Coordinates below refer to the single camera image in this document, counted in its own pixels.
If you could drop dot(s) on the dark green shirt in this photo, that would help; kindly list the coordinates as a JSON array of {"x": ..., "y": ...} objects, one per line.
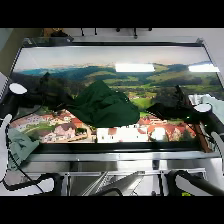
[{"x": 103, "y": 105}]

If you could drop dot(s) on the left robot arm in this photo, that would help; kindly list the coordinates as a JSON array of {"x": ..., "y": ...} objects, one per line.
[{"x": 20, "y": 100}]

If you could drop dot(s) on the brown clothes hanger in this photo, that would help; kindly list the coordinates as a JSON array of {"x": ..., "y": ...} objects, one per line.
[{"x": 201, "y": 134}]

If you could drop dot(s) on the silver frame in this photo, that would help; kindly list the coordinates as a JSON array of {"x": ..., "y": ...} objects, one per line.
[{"x": 110, "y": 163}]

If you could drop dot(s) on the pale green garment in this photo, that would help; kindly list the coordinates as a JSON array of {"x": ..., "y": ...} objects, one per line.
[{"x": 20, "y": 145}]

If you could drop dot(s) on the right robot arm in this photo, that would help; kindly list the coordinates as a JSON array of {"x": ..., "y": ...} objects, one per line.
[{"x": 196, "y": 115}]

